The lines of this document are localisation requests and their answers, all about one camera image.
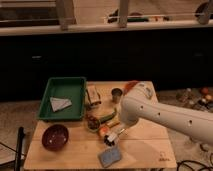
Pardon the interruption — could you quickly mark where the green pepper toy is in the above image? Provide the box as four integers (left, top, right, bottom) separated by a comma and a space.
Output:
99, 108, 117, 124

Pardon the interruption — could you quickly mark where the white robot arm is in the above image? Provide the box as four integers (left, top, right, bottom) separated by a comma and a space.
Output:
119, 82, 213, 145

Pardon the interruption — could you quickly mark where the dark red berry toy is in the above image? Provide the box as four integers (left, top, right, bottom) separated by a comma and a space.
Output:
87, 115, 100, 131

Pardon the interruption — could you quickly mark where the white handled black brush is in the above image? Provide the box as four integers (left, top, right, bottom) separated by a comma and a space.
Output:
104, 132, 119, 146

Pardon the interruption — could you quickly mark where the green plastic tray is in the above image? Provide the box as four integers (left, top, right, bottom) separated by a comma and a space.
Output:
37, 77, 86, 121

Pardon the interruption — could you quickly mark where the orange bowl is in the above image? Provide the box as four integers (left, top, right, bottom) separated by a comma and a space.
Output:
123, 80, 139, 95

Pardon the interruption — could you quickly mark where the sandwich toy block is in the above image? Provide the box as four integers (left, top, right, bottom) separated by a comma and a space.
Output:
86, 85, 101, 107

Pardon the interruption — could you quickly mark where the yellow banana toy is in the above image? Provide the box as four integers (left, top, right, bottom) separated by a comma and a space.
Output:
106, 120, 120, 128

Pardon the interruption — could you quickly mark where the small metal cup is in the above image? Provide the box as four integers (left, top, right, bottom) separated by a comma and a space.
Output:
111, 88, 123, 104

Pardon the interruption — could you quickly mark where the orange carrot toy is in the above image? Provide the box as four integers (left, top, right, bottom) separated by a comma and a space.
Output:
98, 126, 110, 137

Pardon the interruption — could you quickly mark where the purple bowl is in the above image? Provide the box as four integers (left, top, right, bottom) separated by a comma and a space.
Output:
42, 124, 69, 151

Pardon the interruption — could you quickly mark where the grey folded cloth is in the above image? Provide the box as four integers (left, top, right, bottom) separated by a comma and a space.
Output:
50, 97, 72, 112

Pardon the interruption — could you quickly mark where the blue sponge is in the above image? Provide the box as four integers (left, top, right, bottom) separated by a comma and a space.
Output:
98, 146, 122, 168

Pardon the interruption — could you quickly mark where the black pole left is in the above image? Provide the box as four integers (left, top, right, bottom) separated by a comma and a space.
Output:
14, 127, 25, 171

